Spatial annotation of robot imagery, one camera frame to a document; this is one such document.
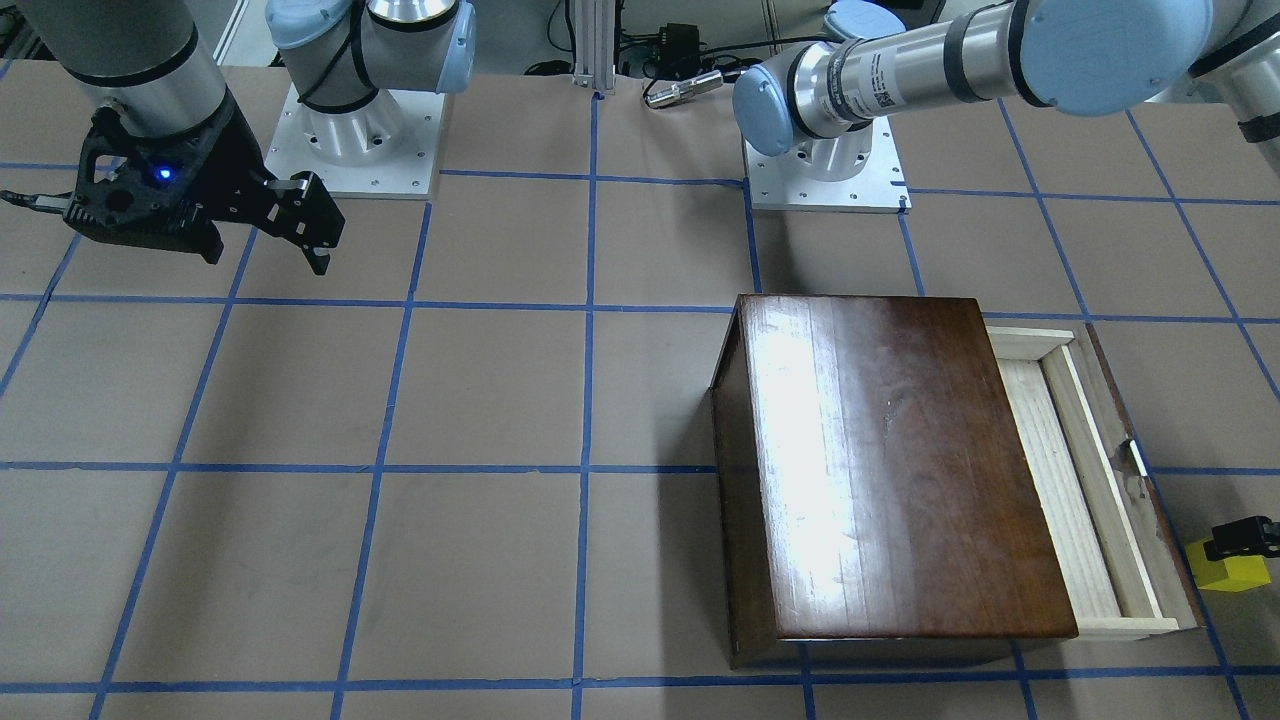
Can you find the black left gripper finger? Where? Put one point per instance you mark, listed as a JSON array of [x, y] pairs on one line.
[[1256, 536]]

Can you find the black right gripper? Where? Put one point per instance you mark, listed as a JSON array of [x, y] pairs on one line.
[[227, 150]]

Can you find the yellow block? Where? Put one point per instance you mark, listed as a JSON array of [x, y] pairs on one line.
[[1232, 575]]

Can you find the light wooden drawer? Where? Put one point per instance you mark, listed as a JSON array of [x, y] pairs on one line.
[[1121, 566]]

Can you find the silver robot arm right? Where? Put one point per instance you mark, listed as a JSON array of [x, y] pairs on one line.
[[147, 57]]

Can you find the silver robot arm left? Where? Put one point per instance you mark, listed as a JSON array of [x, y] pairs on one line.
[[1112, 163]]

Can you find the dark wooden drawer cabinet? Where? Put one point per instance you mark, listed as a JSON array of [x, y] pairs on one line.
[[875, 496]]

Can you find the silver connector plug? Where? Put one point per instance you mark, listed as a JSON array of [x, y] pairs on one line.
[[683, 91]]

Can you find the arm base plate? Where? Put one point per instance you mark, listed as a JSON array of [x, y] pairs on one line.
[[388, 150], [860, 172]]

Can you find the aluminium frame post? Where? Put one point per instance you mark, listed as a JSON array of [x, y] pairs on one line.
[[594, 44]]

